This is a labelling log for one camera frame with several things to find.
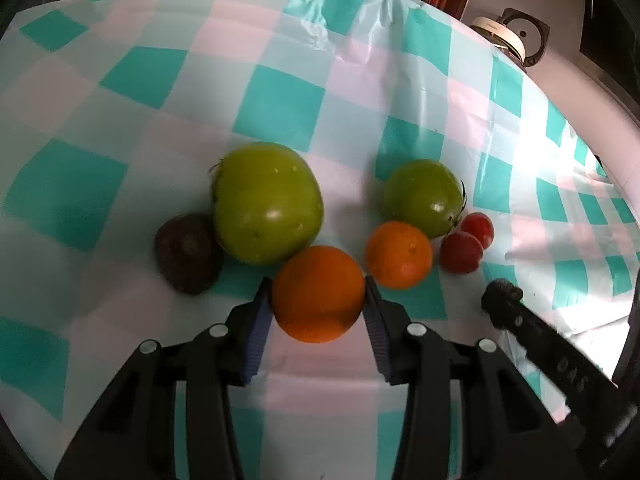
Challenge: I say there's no small green tomato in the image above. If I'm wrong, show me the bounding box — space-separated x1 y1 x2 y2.
383 159 467 239

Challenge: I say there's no large green tomato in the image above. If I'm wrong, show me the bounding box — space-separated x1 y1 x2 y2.
209 142 325 266

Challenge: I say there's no large orange mandarin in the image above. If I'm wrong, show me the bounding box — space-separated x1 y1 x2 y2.
271 245 366 344

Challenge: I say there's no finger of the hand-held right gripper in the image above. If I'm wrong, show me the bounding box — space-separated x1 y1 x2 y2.
481 280 621 413

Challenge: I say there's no red cherry tomato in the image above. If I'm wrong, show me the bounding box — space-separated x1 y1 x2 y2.
439 231 485 275
459 212 495 251

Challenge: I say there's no teal checkered tablecloth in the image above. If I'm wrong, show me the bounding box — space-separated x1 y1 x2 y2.
0 0 640 480

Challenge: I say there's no steel rice cooker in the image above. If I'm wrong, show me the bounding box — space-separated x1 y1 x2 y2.
469 7 551 68

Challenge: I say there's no dark purple passion fruit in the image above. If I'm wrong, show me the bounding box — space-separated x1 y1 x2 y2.
154 214 225 296

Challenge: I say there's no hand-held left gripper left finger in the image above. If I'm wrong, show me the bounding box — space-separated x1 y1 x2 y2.
54 276 275 480

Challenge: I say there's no small orange mandarin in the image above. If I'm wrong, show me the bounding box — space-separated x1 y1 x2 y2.
365 220 434 290

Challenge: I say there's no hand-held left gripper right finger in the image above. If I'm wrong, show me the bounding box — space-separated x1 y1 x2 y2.
364 275 586 480

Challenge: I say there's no black range hood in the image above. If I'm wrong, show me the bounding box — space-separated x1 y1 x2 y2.
579 0 640 91

